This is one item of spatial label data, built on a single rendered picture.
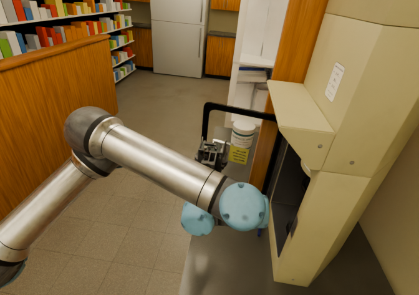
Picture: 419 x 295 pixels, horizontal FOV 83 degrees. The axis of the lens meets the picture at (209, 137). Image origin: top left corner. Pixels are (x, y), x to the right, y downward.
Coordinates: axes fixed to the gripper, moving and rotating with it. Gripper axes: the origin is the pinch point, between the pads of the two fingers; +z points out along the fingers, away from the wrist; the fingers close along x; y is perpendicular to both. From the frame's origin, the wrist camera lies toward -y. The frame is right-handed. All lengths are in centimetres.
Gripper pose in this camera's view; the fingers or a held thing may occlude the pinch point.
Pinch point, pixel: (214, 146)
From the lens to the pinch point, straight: 81.8
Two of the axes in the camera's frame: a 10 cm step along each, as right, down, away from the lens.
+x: -9.9, -1.4, 0.7
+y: 0.8, -8.5, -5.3
